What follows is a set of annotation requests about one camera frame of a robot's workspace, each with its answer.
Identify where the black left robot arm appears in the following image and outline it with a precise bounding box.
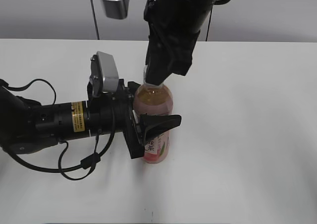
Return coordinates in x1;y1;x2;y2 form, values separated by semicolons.
0;79;181;159

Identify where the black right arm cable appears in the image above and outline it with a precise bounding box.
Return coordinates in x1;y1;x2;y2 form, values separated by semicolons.
205;0;237;42

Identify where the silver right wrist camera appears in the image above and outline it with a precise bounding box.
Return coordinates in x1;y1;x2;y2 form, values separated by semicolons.
101;0;129;20

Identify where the white bottle cap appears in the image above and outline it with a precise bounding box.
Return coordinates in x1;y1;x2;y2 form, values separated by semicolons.
143;65;163;89

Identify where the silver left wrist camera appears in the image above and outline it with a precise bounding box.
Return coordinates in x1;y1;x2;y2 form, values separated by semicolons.
90;51;119;98

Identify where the peach oolong tea bottle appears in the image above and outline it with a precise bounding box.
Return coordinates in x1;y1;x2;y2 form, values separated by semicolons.
133;83;173;164

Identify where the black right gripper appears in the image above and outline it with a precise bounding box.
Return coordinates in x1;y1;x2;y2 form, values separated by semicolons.
144;0;200;85

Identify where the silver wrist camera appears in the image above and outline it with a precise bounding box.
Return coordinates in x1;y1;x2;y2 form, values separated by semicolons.
101;0;129;20
90;51;119;98

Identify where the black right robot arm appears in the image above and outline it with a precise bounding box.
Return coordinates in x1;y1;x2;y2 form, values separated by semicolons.
144;0;216;85

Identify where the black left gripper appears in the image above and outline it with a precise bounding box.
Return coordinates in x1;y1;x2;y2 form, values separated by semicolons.
86;79;182;159

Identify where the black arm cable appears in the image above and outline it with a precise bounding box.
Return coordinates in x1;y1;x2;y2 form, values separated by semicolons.
205;0;237;42
0;78;117;181

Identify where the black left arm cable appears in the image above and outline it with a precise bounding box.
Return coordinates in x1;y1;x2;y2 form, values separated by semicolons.
0;78;117;181

